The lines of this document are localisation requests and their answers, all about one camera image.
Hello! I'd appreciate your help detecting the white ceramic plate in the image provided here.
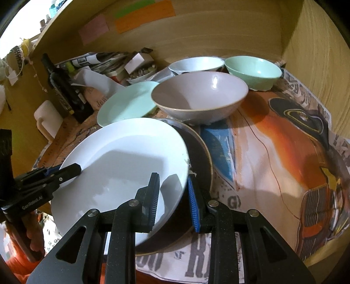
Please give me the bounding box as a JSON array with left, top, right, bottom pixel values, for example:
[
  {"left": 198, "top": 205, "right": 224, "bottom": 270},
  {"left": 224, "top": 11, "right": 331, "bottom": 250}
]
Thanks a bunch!
[{"left": 51, "top": 118, "right": 189, "bottom": 246}]

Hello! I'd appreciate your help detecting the mint green plate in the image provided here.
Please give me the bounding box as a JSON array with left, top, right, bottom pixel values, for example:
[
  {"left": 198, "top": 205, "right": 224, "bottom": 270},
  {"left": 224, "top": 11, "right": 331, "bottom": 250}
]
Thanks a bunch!
[{"left": 97, "top": 81, "right": 159, "bottom": 127}]

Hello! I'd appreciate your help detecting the large grey-pink bowl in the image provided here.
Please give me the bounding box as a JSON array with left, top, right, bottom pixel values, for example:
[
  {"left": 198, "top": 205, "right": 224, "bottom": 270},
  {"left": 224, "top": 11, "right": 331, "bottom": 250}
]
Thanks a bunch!
[{"left": 151, "top": 71, "right": 249, "bottom": 125}]

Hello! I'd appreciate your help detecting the white bowl with black spots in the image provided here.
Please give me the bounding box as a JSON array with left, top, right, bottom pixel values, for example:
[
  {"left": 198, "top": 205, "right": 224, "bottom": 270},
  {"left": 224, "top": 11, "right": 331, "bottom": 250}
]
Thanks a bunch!
[{"left": 168, "top": 56, "right": 224, "bottom": 74}]

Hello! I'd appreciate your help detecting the person's left hand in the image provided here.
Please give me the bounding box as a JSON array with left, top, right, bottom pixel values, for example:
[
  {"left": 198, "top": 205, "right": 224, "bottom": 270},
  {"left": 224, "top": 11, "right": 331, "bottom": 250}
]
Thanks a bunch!
[{"left": 5, "top": 212, "right": 46, "bottom": 257}]

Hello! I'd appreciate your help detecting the cream ceramic mug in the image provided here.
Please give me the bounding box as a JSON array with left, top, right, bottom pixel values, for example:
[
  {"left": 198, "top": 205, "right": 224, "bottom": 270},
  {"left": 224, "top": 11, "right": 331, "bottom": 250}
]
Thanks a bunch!
[{"left": 34, "top": 100, "right": 63, "bottom": 143}]

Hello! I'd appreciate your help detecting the dark wine bottle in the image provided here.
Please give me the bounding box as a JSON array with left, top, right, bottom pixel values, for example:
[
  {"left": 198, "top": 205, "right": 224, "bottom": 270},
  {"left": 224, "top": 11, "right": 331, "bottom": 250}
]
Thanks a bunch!
[{"left": 42, "top": 53, "right": 94, "bottom": 124}]

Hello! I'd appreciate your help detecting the printed newspaper table covering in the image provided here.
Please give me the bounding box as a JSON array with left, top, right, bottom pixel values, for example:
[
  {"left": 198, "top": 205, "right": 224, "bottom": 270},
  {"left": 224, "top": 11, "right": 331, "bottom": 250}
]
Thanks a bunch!
[{"left": 34, "top": 70, "right": 349, "bottom": 283}]

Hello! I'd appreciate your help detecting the grey folded paper sheet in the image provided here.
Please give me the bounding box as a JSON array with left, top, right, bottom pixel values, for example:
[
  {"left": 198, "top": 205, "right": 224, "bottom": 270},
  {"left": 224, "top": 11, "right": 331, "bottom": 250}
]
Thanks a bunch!
[{"left": 71, "top": 68, "right": 125, "bottom": 97}]

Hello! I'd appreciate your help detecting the stack of newspapers and books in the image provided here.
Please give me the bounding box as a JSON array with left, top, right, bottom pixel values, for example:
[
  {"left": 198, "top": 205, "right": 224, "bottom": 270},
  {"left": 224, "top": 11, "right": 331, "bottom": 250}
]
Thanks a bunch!
[{"left": 56, "top": 52, "right": 129, "bottom": 74}]

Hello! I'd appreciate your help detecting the small bowl of glass marbles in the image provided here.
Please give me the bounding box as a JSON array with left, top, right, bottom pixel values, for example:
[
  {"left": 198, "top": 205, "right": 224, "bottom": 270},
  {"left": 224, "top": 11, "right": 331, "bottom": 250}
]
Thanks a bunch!
[{"left": 126, "top": 64, "right": 157, "bottom": 85}]

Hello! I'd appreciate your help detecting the small white cardboard box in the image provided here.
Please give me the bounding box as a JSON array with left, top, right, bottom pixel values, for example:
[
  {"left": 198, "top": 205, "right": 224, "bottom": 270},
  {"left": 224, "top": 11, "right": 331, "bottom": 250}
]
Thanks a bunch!
[{"left": 125, "top": 53, "right": 154, "bottom": 74}]

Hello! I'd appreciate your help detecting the mint green bowl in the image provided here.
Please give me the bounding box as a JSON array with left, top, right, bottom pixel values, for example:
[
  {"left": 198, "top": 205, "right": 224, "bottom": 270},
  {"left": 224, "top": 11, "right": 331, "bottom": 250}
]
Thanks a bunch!
[{"left": 224, "top": 56, "right": 282, "bottom": 91}]

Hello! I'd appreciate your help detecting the pink sticky note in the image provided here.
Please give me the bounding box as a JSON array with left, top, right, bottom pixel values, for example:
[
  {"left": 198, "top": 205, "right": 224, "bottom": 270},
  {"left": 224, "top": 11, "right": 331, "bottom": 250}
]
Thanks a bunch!
[{"left": 78, "top": 14, "right": 109, "bottom": 46}]

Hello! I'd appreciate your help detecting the green sticky note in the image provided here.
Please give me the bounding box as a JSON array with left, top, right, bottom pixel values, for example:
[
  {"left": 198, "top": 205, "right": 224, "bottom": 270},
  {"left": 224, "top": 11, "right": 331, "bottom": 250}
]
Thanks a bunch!
[{"left": 114, "top": 0, "right": 156, "bottom": 19}]

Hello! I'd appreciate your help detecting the orange sticky note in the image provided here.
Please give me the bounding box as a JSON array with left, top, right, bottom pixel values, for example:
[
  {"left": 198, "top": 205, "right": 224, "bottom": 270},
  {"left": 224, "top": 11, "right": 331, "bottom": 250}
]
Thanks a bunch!
[{"left": 115, "top": 1, "right": 176, "bottom": 34}]

